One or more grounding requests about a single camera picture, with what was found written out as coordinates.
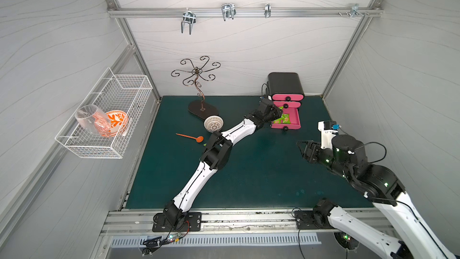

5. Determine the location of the green cookie packet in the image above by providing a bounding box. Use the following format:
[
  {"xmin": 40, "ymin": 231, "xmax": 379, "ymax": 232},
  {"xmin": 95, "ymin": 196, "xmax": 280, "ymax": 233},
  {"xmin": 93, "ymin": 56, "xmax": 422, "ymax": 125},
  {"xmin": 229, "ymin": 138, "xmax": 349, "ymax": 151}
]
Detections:
[{"xmin": 277, "ymin": 114, "xmax": 291, "ymax": 124}]

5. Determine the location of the pink drawer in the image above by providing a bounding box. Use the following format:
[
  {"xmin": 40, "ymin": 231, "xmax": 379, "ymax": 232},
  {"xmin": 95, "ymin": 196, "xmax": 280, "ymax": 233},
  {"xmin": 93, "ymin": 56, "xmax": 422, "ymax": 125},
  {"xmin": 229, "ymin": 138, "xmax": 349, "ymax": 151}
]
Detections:
[
  {"xmin": 274, "ymin": 101, "xmax": 301, "ymax": 109},
  {"xmin": 271, "ymin": 94, "xmax": 304, "ymax": 102},
  {"xmin": 271, "ymin": 106, "xmax": 301, "ymax": 131}
]

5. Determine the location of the pink bottom drawer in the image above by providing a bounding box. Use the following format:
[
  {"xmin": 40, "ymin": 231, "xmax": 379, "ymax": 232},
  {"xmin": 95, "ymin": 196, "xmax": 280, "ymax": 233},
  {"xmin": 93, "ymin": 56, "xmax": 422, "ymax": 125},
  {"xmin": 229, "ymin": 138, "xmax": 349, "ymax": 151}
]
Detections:
[{"xmin": 271, "ymin": 106, "xmax": 301, "ymax": 131}]

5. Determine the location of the pink top drawer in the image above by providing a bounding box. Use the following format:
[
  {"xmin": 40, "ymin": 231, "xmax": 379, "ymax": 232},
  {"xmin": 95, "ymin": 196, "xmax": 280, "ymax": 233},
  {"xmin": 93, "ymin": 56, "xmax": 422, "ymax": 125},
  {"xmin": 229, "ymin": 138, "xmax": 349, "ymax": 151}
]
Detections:
[{"xmin": 271, "ymin": 94, "xmax": 304, "ymax": 102}]

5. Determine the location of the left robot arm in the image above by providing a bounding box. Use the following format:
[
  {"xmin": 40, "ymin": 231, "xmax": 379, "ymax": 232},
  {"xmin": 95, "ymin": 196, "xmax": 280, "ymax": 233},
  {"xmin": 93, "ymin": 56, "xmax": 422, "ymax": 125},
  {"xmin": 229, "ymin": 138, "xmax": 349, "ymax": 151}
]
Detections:
[{"xmin": 158, "ymin": 97, "xmax": 283, "ymax": 231}]

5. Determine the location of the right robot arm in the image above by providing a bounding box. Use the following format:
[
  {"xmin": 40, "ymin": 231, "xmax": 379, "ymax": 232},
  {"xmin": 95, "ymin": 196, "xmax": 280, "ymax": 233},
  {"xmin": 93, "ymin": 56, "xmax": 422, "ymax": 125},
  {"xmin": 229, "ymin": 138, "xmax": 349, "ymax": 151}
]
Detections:
[{"xmin": 297, "ymin": 134, "xmax": 457, "ymax": 259}]

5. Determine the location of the black pink drawer cabinet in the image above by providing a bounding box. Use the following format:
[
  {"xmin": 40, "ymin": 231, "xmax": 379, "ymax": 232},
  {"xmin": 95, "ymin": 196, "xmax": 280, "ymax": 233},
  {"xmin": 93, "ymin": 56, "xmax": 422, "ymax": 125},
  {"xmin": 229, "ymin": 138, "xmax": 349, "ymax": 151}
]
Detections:
[{"xmin": 266, "ymin": 72, "xmax": 305, "ymax": 110}]

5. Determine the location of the white woven basket bowl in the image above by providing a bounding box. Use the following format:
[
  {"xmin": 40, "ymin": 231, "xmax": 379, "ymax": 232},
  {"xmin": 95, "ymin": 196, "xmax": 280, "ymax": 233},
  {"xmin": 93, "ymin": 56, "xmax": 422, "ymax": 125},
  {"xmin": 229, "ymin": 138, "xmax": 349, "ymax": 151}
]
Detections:
[{"xmin": 204, "ymin": 115, "xmax": 224, "ymax": 133}]

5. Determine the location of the metal scroll jewelry stand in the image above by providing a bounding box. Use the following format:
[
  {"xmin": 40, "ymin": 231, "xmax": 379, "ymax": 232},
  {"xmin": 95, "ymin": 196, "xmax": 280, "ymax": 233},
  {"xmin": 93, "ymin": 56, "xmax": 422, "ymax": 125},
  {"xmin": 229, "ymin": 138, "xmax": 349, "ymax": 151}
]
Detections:
[{"xmin": 171, "ymin": 55, "xmax": 221, "ymax": 121}]

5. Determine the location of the orange brush tool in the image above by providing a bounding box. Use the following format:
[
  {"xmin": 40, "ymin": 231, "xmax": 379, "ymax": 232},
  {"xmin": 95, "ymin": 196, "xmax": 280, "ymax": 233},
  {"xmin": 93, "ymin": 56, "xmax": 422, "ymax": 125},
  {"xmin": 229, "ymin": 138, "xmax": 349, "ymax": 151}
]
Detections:
[{"xmin": 176, "ymin": 133, "xmax": 204, "ymax": 143}]

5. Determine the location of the small metal hook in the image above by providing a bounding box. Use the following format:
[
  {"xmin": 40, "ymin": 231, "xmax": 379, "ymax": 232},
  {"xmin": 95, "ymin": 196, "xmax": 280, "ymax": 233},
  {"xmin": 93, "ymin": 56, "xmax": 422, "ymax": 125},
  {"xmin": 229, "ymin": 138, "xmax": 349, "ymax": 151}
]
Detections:
[{"xmin": 264, "ymin": 4, "xmax": 271, "ymax": 18}]

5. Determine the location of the metal hook clamp middle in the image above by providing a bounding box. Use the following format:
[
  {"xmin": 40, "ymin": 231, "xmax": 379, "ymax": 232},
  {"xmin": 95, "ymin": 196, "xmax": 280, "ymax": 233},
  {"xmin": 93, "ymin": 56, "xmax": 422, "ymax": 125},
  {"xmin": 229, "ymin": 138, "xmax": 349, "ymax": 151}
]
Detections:
[{"xmin": 221, "ymin": 3, "xmax": 236, "ymax": 21}]

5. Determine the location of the metal hook clamp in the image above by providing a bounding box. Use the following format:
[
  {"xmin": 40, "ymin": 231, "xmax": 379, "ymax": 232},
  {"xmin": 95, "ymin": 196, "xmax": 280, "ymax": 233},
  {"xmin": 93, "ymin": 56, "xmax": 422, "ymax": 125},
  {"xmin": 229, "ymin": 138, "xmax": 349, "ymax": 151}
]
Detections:
[
  {"xmin": 181, "ymin": 11, "xmax": 196, "ymax": 35},
  {"xmin": 221, "ymin": 3, "xmax": 236, "ymax": 21}
]

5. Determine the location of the metal hook clamp left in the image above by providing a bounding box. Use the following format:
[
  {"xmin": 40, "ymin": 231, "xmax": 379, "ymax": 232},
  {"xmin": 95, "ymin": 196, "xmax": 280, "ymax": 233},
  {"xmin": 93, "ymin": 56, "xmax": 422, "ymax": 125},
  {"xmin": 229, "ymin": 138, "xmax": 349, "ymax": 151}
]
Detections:
[{"xmin": 181, "ymin": 11, "xmax": 196, "ymax": 35}]

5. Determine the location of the white vent grille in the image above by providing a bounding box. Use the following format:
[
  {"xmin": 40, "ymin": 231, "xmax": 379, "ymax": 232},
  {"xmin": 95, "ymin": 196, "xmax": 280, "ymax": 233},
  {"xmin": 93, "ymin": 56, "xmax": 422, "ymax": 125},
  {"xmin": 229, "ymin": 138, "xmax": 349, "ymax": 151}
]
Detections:
[{"xmin": 110, "ymin": 232, "xmax": 322, "ymax": 248}]

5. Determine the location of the orange patterned bowl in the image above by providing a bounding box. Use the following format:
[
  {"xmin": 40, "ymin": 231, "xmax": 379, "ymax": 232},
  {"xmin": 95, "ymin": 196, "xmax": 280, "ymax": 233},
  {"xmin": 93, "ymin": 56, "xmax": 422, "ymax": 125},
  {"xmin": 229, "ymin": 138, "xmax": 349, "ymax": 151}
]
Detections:
[{"xmin": 93, "ymin": 110, "xmax": 129, "ymax": 137}]

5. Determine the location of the clear glass cup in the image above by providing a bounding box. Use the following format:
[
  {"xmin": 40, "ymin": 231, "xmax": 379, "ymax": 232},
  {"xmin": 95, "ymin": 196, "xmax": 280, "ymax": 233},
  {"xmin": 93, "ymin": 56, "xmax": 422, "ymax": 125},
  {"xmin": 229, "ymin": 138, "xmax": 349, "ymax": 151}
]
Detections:
[{"xmin": 74, "ymin": 104, "xmax": 111, "ymax": 136}]

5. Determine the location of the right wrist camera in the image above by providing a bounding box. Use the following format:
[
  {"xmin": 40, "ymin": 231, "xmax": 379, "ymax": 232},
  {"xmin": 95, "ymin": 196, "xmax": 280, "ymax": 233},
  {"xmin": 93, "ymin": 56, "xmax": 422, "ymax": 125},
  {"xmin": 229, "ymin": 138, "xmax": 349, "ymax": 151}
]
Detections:
[{"xmin": 317, "ymin": 121, "xmax": 340, "ymax": 149}]

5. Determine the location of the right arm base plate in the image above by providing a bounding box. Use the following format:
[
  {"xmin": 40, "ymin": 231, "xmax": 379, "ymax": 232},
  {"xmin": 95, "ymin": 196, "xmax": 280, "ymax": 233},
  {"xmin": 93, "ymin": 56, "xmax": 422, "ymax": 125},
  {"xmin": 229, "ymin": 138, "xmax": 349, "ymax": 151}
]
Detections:
[{"xmin": 291, "ymin": 208, "xmax": 322, "ymax": 230}]

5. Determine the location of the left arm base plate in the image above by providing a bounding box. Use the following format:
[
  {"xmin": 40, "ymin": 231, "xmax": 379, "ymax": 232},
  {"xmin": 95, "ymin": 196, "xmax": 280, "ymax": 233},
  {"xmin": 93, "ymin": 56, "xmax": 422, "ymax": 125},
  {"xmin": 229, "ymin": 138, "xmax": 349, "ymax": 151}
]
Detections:
[{"xmin": 152, "ymin": 212, "xmax": 202, "ymax": 233}]

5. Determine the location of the metal bracket right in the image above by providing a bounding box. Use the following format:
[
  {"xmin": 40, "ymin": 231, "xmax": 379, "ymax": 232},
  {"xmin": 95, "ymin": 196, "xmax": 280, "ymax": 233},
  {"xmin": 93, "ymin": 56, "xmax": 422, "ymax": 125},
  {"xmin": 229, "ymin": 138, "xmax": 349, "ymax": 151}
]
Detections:
[{"xmin": 337, "ymin": 4, "xmax": 370, "ymax": 18}]

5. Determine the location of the white wire wall basket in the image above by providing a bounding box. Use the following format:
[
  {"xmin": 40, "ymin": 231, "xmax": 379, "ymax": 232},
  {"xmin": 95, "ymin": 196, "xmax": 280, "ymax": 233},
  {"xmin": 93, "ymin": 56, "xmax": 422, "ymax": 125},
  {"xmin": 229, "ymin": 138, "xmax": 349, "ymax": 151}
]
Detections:
[{"xmin": 55, "ymin": 68, "xmax": 152, "ymax": 159}]

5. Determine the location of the horizontal aluminium rail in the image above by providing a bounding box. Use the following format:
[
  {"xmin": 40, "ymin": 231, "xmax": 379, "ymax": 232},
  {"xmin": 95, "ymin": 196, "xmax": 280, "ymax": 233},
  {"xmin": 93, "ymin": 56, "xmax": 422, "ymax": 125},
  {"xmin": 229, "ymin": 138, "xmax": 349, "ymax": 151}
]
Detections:
[{"xmin": 108, "ymin": 7, "xmax": 384, "ymax": 19}]

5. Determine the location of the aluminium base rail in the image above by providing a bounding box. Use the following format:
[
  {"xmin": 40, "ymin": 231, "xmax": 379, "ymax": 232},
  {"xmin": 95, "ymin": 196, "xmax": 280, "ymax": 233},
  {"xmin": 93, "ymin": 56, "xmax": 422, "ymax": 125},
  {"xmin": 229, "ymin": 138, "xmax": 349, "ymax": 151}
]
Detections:
[{"xmin": 100, "ymin": 206, "xmax": 396, "ymax": 236}]

